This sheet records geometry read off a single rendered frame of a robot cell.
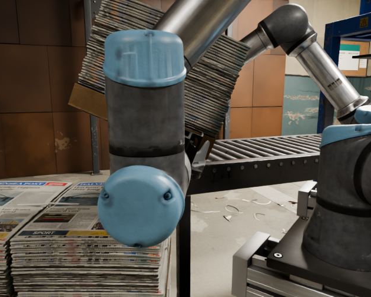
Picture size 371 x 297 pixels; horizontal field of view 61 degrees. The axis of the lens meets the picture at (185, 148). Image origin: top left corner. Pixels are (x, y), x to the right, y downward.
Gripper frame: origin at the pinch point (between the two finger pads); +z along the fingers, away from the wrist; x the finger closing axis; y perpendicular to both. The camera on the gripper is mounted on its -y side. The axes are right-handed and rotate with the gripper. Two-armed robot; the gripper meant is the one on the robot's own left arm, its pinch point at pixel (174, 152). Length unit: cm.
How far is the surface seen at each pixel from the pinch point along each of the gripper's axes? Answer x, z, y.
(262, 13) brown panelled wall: -31, 444, 142
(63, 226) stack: 15.4, -2.9, -22.2
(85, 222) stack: 12.0, -0.6, -20.9
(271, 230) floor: -88, 175, -71
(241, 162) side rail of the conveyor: -25, 70, -10
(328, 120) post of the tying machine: -90, 177, 23
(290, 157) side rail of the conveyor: -46, 80, -2
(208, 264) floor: -42, 122, -89
